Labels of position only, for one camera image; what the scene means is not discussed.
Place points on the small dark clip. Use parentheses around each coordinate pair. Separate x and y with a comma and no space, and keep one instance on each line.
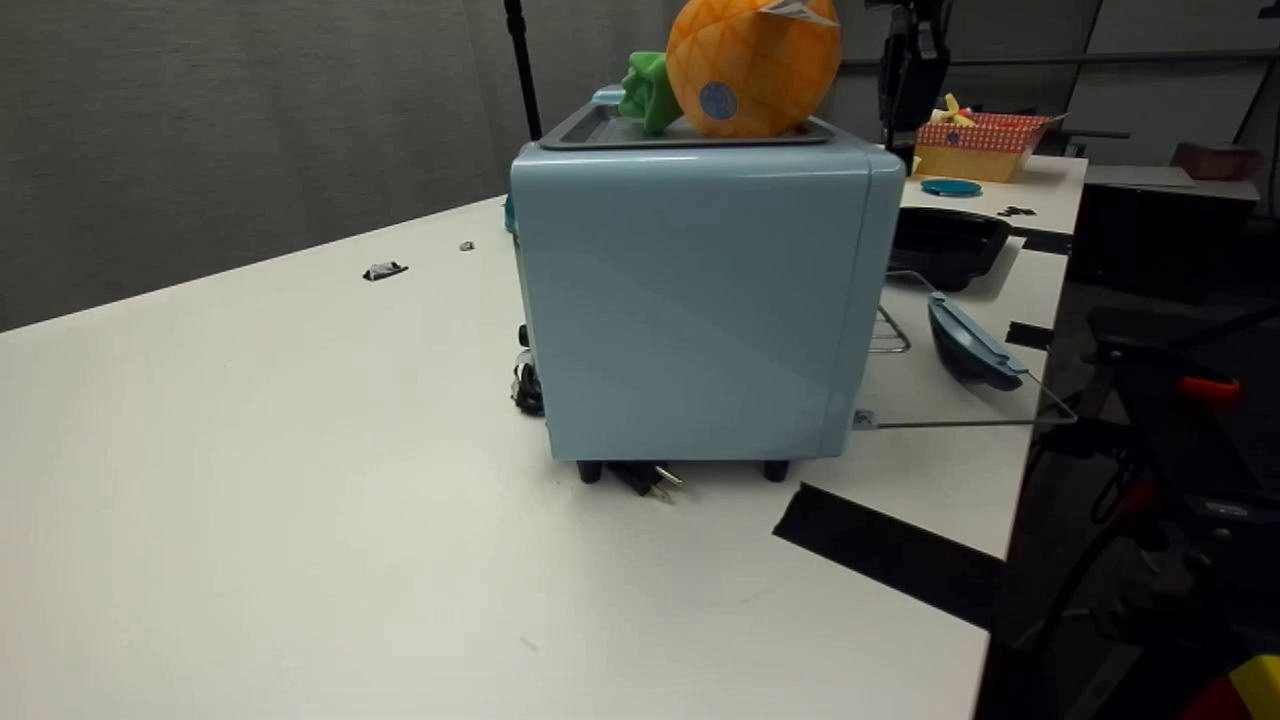
(385,268)

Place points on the grey backdrop curtain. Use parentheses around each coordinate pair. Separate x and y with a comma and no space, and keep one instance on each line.
(201,135)

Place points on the orange plush pineapple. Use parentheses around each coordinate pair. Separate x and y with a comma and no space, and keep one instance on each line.
(761,65)

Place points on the light blue toy oven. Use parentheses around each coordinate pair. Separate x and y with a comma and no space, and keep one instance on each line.
(692,295)

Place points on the teal round lid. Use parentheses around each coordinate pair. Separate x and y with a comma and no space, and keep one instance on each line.
(951,190)

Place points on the small black tape patch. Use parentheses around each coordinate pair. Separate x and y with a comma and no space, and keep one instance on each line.
(1029,332)

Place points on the black tripod pole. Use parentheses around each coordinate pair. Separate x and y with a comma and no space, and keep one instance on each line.
(521,65)

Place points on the dark red box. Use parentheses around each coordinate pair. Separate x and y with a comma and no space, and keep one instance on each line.
(1213,163)

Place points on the large black tape patch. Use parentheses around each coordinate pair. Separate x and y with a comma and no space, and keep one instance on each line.
(884,546)

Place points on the black ribbed griddle pan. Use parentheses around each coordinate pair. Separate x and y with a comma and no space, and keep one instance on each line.
(955,245)

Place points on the yellow red object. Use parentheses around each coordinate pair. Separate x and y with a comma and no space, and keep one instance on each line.
(1247,687)

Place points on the pink yellow toy box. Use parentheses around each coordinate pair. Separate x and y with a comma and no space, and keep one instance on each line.
(990,145)

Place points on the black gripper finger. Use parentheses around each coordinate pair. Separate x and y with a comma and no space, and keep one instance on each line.
(910,110)

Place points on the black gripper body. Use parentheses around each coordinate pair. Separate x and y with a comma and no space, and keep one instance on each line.
(917,54)

